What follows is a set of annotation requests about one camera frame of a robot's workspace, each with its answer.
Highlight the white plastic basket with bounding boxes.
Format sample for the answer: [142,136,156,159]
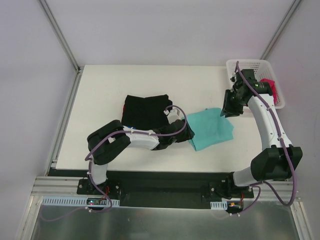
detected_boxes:
[226,59,286,109]

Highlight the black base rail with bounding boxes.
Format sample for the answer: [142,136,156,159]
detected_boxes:
[48,169,263,209]

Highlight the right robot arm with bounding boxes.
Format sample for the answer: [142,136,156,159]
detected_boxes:
[220,68,303,198]

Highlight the right white cable duct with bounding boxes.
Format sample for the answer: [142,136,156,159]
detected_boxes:
[210,200,228,211]

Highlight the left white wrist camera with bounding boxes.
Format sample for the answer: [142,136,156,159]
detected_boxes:
[164,108,182,124]

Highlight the right aluminium frame post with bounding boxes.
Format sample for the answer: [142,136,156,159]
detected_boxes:
[259,0,304,60]

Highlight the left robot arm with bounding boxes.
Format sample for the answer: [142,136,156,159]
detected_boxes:
[85,119,195,195]

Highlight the left white cable duct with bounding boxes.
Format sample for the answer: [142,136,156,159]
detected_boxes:
[42,196,120,208]

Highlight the pink t shirt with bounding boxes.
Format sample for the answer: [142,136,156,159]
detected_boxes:
[260,78,277,104]

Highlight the teal t shirt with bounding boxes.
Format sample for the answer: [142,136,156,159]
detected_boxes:
[187,108,234,152]

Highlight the white cable duct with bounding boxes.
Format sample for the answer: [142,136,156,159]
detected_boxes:
[210,200,228,211]
[42,196,120,208]

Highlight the left aluminium frame post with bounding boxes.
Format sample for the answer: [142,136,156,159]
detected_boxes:
[38,0,84,73]

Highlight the aluminium frame post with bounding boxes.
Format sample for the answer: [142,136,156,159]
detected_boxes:
[259,0,304,60]
[38,0,84,73]

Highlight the black t shirt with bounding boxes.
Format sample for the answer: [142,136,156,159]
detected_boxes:
[121,94,173,131]

